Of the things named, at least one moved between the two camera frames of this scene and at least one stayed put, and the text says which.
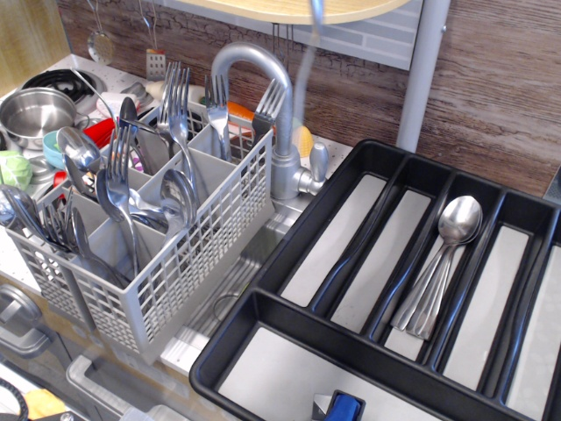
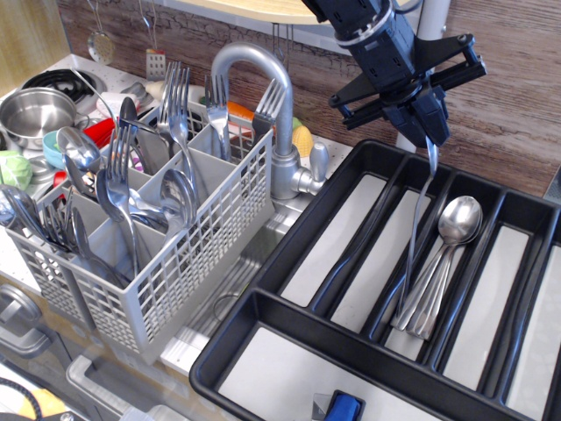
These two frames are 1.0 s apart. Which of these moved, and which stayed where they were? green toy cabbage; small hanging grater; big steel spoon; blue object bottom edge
Moved: big steel spoon
Stayed: small hanging grater; green toy cabbage; blue object bottom edge
